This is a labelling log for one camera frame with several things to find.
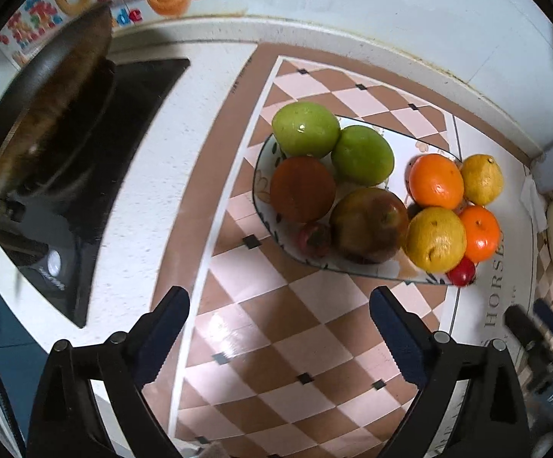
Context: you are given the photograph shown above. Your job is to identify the black wok with handle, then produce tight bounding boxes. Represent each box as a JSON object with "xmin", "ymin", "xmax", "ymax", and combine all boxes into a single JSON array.
[{"xmin": 0, "ymin": 2, "xmax": 112, "ymax": 197}]

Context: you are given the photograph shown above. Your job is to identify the yellow lemon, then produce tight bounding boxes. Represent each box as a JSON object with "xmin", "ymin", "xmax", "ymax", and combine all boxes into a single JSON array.
[
  {"xmin": 403, "ymin": 207, "xmax": 467, "ymax": 274},
  {"xmin": 461, "ymin": 154, "xmax": 504, "ymax": 206}
]

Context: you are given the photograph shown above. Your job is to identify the small red fruit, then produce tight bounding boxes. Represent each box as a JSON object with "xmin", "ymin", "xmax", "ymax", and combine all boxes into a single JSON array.
[{"xmin": 297, "ymin": 221, "xmax": 331, "ymax": 258}]

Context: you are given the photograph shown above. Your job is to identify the orange mandarin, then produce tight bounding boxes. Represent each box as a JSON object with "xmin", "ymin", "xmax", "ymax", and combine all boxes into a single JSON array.
[
  {"xmin": 458, "ymin": 206, "xmax": 501, "ymax": 264},
  {"xmin": 408, "ymin": 154, "xmax": 464, "ymax": 210}
]

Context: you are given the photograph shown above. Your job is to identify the small red cherry tomato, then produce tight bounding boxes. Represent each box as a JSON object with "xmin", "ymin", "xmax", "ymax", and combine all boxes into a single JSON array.
[{"xmin": 446, "ymin": 256, "xmax": 476, "ymax": 287}]

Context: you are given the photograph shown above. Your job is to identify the dark red apple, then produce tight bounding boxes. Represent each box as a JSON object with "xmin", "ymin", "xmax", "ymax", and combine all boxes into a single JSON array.
[{"xmin": 329, "ymin": 187, "xmax": 410, "ymax": 265}]

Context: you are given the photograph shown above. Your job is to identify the floral white glass plate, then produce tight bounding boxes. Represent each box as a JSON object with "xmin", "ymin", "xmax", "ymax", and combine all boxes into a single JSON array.
[{"xmin": 252, "ymin": 116, "xmax": 461, "ymax": 285}]

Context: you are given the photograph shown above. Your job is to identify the blue cabinet front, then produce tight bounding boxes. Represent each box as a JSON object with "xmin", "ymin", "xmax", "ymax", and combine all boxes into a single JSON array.
[{"xmin": 0, "ymin": 295, "xmax": 48, "ymax": 439}]

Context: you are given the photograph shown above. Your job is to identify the green apple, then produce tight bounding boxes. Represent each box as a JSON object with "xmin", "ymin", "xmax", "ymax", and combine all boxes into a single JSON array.
[
  {"xmin": 271, "ymin": 102, "xmax": 341, "ymax": 158},
  {"xmin": 331, "ymin": 125, "xmax": 394, "ymax": 187}
]

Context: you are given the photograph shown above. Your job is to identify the black gas stove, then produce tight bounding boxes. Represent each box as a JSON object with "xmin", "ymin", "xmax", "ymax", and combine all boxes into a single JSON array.
[{"xmin": 0, "ymin": 58, "xmax": 190, "ymax": 328}]

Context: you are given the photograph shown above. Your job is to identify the reddish brown persimmon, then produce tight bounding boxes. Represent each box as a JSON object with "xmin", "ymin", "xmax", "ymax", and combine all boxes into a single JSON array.
[{"xmin": 270, "ymin": 156, "xmax": 336, "ymax": 223}]

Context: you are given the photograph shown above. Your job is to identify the white crumpled cloth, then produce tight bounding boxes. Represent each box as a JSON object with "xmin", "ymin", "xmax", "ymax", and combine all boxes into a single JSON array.
[{"xmin": 519, "ymin": 175, "xmax": 548, "ymax": 233}]

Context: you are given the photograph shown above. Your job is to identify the checkered brown counter mat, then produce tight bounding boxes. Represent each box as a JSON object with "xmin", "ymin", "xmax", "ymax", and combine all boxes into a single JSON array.
[{"xmin": 147, "ymin": 45, "xmax": 553, "ymax": 457}]

